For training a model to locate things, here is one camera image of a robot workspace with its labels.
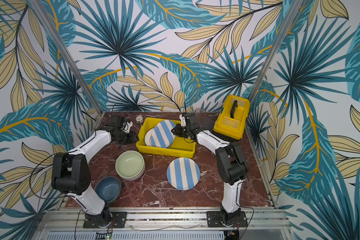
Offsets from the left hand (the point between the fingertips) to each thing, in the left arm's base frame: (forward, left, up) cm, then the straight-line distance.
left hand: (136, 139), depth 91 cm
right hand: (+6, -20, +1) cm, 21 cm away
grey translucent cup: (+18, -46, -4) cm, 49 cm away
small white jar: (+24, +5, -9) cm, 26 cm away
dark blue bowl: (-26, +12, -10) cm, 30 cm away
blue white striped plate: (+4, -16, -2) cm, 16 cm away
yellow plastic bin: (0, -27, -8) cm, 28 cm away
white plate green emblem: (+6, -5, -7) cm, 11 cm away
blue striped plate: (-17, -30, -10) cm, 35 cm away
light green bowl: (-15, +2, -5) cm, 16 cm away
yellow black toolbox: (+13, -59, +7) cm, 61 cm away
